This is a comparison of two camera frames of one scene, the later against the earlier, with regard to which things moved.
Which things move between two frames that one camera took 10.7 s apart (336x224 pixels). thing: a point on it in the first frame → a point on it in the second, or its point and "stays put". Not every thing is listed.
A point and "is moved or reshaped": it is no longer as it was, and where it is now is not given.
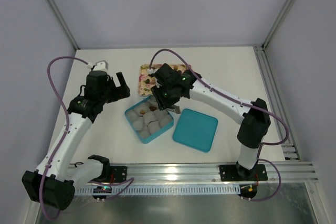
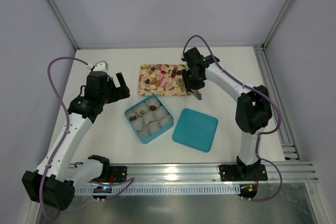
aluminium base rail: (196, 179) stays put
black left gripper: (115, 91) stays put
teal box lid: (195, 130) stays put
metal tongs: (174, 108) is moved or reshaped
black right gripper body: (165, 102) → (192, 85)
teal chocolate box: (148, 120) stays put
